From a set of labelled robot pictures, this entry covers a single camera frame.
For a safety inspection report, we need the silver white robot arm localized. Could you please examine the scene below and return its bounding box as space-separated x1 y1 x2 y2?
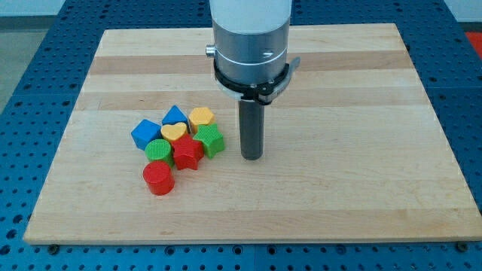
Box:
209 0 292 85

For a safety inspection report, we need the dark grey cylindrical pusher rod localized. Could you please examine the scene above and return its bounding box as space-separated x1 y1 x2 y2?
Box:
238 101 264 160

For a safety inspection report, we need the green star block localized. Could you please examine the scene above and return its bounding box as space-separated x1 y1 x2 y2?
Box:
194 123 225 159

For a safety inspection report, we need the yellow hexagon block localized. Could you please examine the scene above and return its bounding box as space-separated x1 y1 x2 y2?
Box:
188 107 215 134

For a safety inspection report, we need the red star block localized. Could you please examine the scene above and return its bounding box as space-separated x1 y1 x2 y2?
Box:
172 135 204 170

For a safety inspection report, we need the yellow heart block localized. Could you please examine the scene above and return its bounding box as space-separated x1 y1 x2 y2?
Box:
160 122 188 143

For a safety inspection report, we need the blue triangle block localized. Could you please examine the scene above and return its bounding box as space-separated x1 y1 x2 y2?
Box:
162 105 188 126

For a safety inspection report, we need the green cylinder block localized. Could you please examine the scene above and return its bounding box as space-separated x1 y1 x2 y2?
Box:
145 139 175 167

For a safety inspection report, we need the red cylinder block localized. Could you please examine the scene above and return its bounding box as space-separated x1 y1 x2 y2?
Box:
142 160 175 196

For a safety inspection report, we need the blue cube block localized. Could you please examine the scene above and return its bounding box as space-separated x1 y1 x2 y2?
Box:
131 119 161 150

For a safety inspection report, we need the wooden board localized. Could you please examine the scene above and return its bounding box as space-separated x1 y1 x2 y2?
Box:
23 23 481 245

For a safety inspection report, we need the blue perforated metal table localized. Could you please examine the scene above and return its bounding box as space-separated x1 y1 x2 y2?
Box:
1 0 481 270

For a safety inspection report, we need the black clamp ring with lever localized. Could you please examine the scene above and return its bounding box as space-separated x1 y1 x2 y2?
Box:
212 56 301 106

